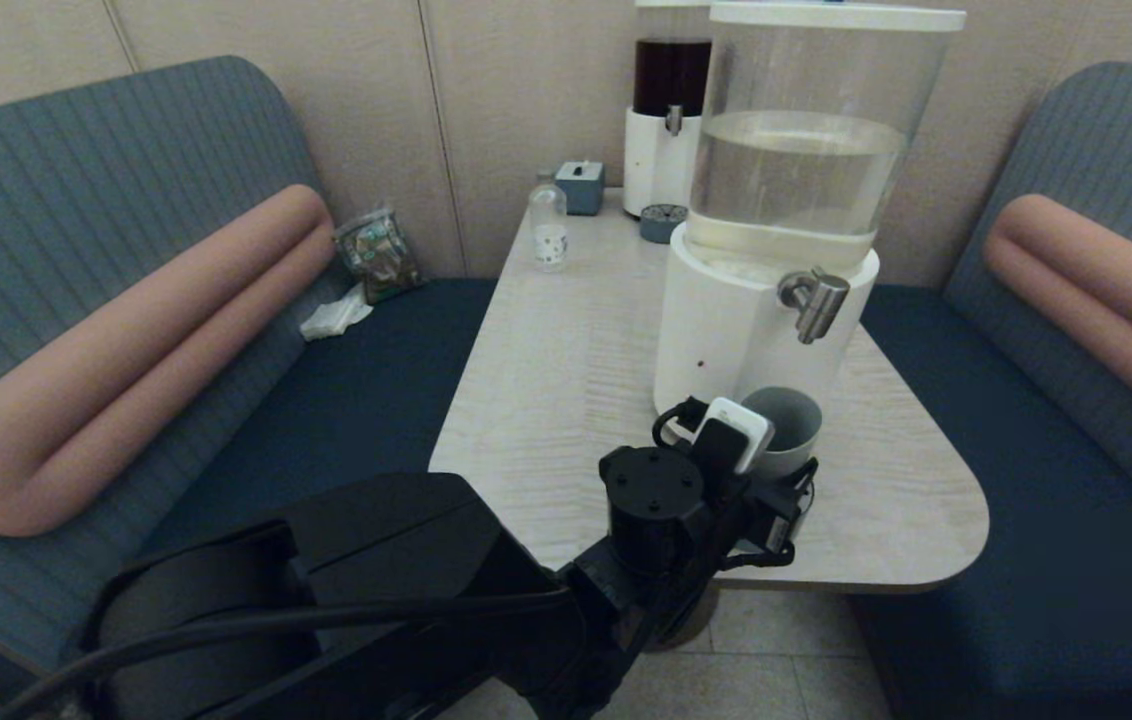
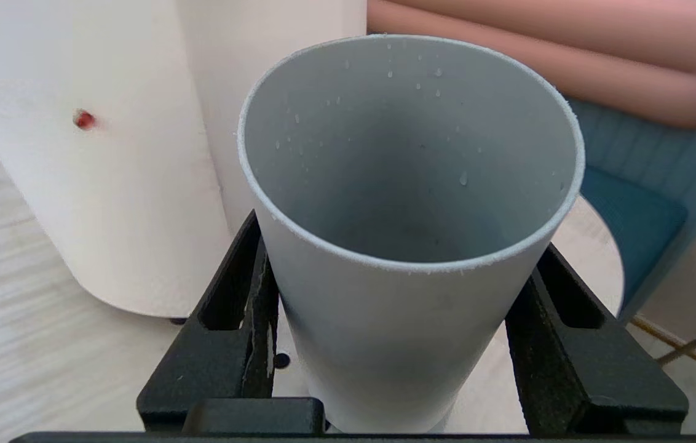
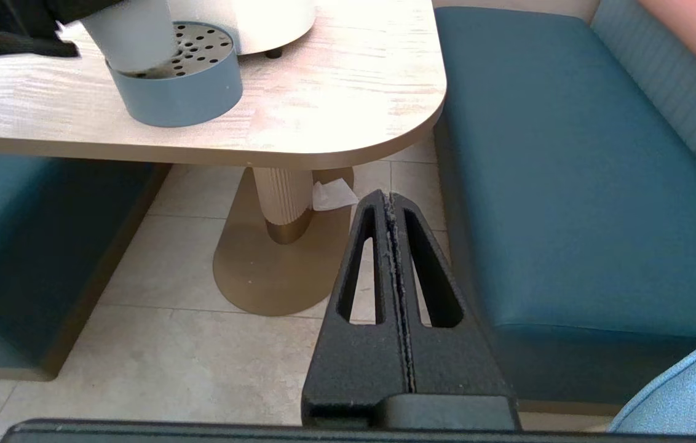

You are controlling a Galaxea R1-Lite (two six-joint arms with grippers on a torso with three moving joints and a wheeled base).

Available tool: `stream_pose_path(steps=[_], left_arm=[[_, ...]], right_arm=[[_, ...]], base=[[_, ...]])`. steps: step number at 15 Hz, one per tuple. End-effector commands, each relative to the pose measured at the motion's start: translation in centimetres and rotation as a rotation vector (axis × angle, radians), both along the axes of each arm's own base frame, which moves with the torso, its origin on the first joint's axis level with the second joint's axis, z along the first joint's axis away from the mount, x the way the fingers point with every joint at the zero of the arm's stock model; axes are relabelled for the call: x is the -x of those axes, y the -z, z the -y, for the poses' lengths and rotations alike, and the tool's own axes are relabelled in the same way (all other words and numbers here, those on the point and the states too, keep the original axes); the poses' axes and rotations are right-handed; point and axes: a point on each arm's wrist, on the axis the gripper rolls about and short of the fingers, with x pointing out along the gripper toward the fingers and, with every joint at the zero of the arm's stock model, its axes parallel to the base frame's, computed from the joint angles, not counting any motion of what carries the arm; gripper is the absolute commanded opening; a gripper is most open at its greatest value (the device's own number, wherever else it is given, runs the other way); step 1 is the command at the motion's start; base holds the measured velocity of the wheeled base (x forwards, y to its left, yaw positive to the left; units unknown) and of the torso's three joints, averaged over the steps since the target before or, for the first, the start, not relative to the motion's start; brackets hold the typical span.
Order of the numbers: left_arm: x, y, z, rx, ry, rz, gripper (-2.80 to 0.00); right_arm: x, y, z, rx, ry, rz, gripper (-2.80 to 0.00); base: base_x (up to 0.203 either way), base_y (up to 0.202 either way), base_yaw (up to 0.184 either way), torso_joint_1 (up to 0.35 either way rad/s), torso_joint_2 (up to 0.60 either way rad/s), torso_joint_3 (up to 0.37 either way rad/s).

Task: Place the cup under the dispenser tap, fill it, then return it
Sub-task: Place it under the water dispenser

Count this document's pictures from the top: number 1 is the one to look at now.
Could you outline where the ribbed table pedestal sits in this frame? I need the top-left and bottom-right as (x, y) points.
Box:
(666, 585), (722, 651)

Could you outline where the small clear bottle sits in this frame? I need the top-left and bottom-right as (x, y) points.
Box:
(528, 172), (569, 273)

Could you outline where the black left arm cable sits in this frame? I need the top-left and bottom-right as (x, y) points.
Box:
(0, 397), (819, 720)

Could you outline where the small blue drip tray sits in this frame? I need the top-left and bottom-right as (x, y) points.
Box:
(639, 204), (689, 245)

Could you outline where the dark drink dispenser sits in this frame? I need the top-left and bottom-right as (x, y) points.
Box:
(623, 0), (717, 219)

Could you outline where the white dispenser lid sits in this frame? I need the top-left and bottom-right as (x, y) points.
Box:
(711, 1), (968, 34)

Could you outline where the large steel dispenser tap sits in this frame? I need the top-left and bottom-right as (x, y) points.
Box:
(778, 268), (852, 346)

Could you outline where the large clear water dispenser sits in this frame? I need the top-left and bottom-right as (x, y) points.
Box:
(653, 1), (968, 453)

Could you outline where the pink bolster cushion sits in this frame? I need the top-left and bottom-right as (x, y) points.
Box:
(983, 194), (1132, 449)
(0, 185), (338, 538)

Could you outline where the blue-grey tissue box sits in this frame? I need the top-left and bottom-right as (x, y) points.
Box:
(555, 160), (606, 216)

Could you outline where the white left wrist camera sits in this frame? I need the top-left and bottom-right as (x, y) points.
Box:
(691, 397), (775, 476)

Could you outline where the blue upholstered bench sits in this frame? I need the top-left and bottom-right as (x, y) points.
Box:
(846, 63), (1132, 720)
(0, 55), (502, 720)

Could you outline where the patterned snack bag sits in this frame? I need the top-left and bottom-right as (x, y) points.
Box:
(335, 207), (427, 304)

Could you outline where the crumpled white tissue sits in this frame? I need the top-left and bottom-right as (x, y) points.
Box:
(299, 283), (374, 342)

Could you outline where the grey plastic cup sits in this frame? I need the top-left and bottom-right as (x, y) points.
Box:
(741, 387), (824, 481)

